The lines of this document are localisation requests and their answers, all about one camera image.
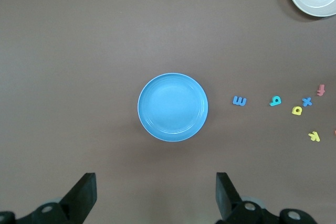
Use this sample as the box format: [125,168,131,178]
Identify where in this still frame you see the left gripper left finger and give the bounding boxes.
[0,173,97,224]

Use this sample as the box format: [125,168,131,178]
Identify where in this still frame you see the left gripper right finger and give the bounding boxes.
[216,172,318,224]

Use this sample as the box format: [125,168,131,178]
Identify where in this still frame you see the blue foam letter m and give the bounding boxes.
[232,96,247,107]

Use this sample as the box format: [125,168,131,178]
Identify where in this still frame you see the teal foam letter b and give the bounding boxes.
[269,95,282,107]

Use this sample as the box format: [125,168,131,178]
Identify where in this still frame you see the blue plate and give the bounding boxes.
[137,72,209,143]

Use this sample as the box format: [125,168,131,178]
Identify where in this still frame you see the brown table cover sheet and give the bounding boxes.
[0,0,336,224]

